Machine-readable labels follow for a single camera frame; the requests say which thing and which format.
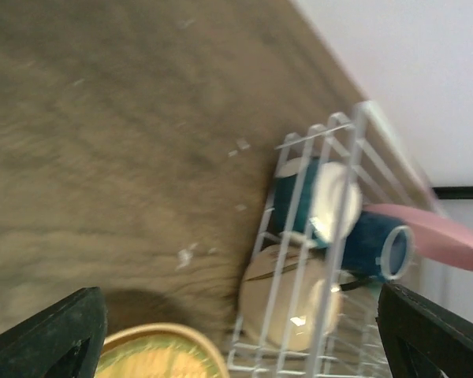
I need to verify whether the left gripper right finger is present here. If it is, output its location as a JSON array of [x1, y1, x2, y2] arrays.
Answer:
[[376, 283, 473, 378]]

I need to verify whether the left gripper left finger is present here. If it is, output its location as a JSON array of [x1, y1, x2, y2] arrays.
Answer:
[[0, 287, 107, 377]]

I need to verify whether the bamboo pattern plate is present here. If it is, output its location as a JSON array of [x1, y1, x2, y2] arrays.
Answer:
[[95, 323, 229, 378]]

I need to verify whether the pink plate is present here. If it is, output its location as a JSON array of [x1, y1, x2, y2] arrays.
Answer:
[[364, 203, 473, 272]]

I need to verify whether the dark blue mug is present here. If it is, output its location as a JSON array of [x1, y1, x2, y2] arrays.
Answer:
[[341, 210, 415, 282]]

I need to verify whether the cream shallow bowl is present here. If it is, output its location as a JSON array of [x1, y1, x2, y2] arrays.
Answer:
[[239, 244, 326, 352]]

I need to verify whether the white wire dish rack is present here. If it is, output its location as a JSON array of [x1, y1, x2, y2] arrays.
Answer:
[[227, 101, 438, 377]]

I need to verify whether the cream and blue bowl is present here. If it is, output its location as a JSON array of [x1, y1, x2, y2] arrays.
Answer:
[[272, 157, 347, 248]]

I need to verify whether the right black frame post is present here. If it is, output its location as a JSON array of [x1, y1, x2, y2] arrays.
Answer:
[[433, 186, 473, 200]]

